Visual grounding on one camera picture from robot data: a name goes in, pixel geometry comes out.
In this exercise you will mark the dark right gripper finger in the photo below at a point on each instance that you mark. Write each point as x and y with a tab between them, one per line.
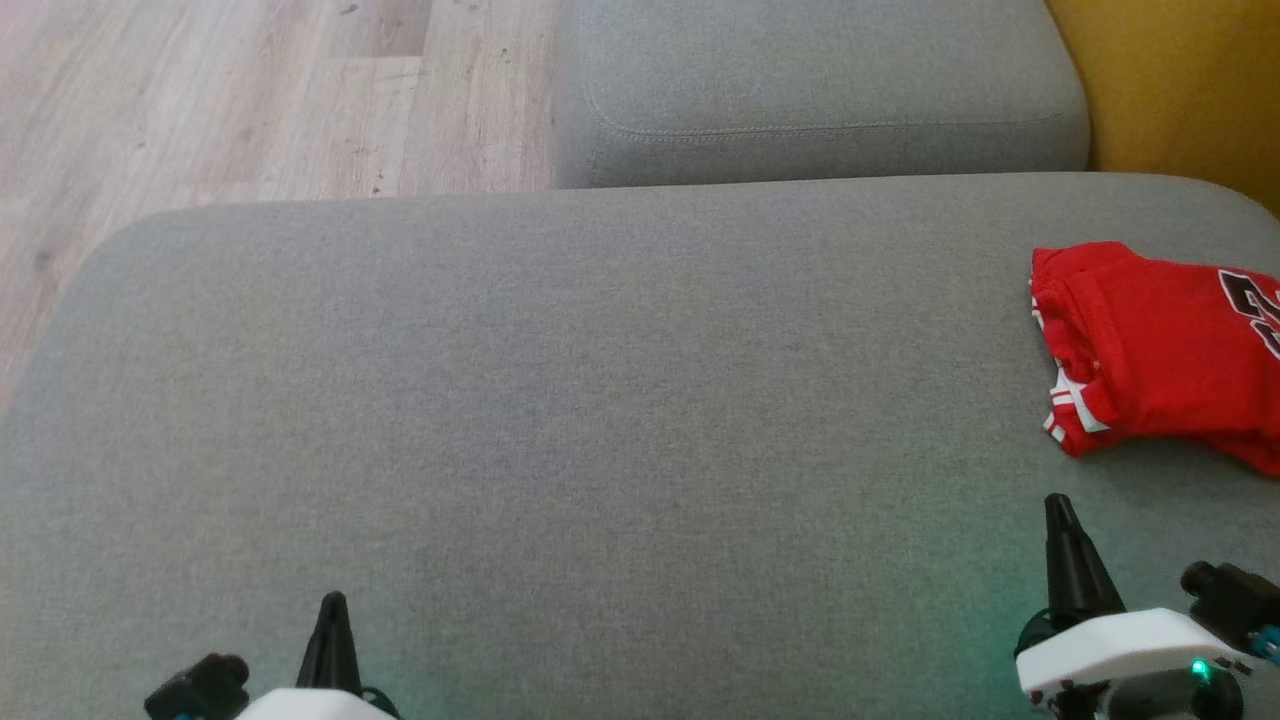
1088	585
1058	580

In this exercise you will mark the small grey sofa cushion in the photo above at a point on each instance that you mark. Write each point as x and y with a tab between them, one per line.
820	90

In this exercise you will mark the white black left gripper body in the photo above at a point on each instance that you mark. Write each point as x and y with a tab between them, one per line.
310	706

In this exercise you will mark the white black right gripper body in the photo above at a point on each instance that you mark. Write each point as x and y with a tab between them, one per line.
1120	655

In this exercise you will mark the large grey sofa seat cushion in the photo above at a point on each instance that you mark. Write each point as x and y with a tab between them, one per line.
560	420

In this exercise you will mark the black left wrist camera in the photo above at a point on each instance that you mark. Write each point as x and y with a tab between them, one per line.
200	690

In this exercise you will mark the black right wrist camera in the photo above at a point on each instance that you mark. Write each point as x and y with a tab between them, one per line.
1230	595

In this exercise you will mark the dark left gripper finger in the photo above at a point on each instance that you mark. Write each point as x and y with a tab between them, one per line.
345	660
320	660

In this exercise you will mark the red mesh basketball jersey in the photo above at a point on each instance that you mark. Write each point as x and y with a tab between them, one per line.
1160	350

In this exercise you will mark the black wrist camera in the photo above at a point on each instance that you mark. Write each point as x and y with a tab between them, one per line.
1230	595
200	690

